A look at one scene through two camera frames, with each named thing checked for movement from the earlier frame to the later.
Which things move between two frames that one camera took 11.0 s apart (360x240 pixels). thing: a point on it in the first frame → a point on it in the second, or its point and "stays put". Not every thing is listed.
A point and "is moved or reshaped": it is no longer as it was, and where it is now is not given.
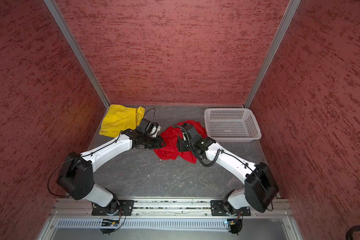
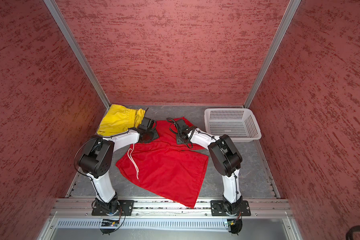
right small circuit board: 236,226 stays put
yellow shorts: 119,118 stays put
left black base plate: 120,207 stays put
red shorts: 169,136 is moved or reshaped
